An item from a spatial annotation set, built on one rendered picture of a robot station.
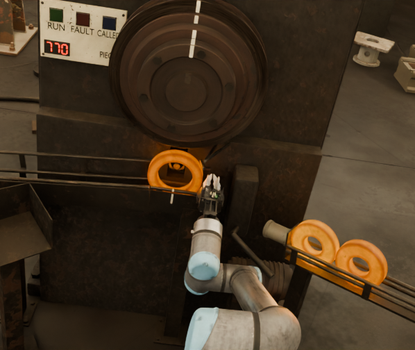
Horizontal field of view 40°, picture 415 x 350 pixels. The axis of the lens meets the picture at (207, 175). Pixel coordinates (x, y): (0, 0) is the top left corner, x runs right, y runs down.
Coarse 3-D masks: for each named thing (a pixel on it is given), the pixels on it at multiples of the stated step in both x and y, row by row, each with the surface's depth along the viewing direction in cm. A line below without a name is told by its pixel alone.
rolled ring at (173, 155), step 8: (168, 152) 186; (176, 152) 186; (184, 152) 187; (152, 160) 188; (160, 160) 186; (168, 160) 186; (176, 160) 186; (184, 160) 186; (192, 160) 186; (152, 168) 188; (192, 168) 187; (200, 168) 188; (152, 176) 190; (192, 176) 189; (200, 176) 189; (152, 184) 192; (160, 184) 192; (192, 184) 191; (200, 184) 190
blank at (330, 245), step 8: (304, 224) 177; (312, 224) 175; (320, 224) 175; (296, 232) 180; (304, 232) 178; (312, 232) 176; (320, 232) 174; (328, 232) 173; (296, 240) 181; (304, 240) 179; (320, 240) 175; (328, 240) 173; (336, 240) 174; (304, 248) 180; (312, 248) 182; (328, 248) 174; (336, 248) 173; (304, 256) 181; (320, 256) 177; (328, 256) 175
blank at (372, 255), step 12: (360, 240) 169; (348, 252) 170; (360, 252) 168; (372, 252) 165; (336, 264) 175; (348, 264) 172; (372, 264) 167; (384, 264) 166; (348, 276) 174; (360, 276) 171; (372, 276) 168; (384, 276) 168; (360, 288) 173; (372, 288) 170
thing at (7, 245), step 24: (0, 192) 177; (24, 192) 182; (0, 216) 182; (24, 216) 185; (48, 216) 170; (0, 240) 175; (24, 240) 176; (48, 240) 175; (0, 264) 167; (0, 288) 184; (0, 312) 194
